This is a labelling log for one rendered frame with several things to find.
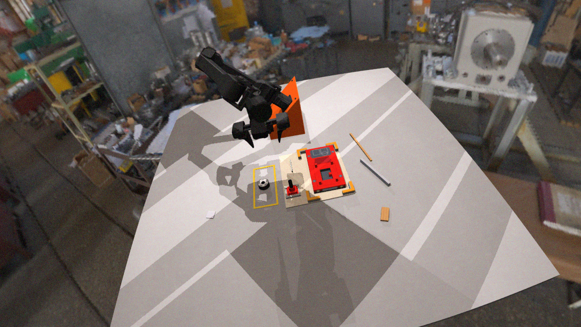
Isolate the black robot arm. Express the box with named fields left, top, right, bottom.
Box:
left=195, top=46, right=293, bottom=140

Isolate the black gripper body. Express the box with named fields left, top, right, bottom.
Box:
left=232, top=111, right=290, bottom=139

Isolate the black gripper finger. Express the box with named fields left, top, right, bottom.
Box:
left=277, top=127, right=285, bottom=143
left=238, top=131, right=254, bottom=148

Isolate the black tyre wheel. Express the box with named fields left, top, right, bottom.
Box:
left=258, top=178, right=270, bottom=190

